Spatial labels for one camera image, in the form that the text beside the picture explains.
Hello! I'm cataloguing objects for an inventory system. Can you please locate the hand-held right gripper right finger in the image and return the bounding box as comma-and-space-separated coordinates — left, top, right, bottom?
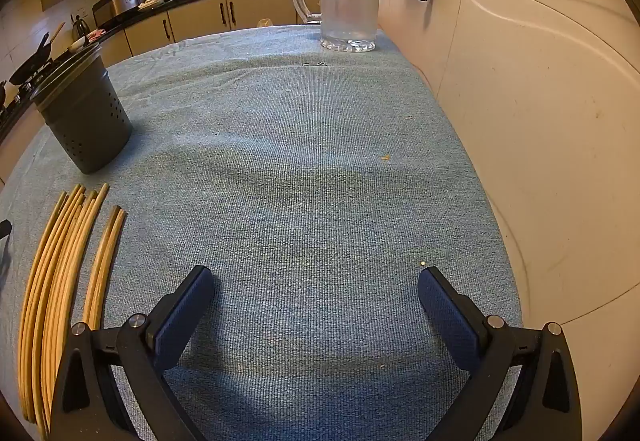
417, 266, 583, 441

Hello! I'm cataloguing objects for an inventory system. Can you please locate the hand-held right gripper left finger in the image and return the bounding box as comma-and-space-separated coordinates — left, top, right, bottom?
50, 265, 216, 441

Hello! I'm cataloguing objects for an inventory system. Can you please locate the black wok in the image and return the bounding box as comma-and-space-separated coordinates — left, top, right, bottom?
9, 21, 67, 86

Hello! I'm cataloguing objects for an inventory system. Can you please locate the blue-grey tablecloth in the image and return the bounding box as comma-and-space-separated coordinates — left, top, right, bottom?
0, 25, 526, 441

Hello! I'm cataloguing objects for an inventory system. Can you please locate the pile of wooden chopsticks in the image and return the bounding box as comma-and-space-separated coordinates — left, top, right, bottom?
17, 182, 127, 439

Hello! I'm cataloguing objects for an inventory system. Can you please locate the silver rice cooker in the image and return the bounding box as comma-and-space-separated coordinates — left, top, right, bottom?
92, 0, 141, 24

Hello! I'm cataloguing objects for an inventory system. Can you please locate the dark grey perforated utensil holder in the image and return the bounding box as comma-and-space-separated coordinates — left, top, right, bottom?
29, 41, 133, 174

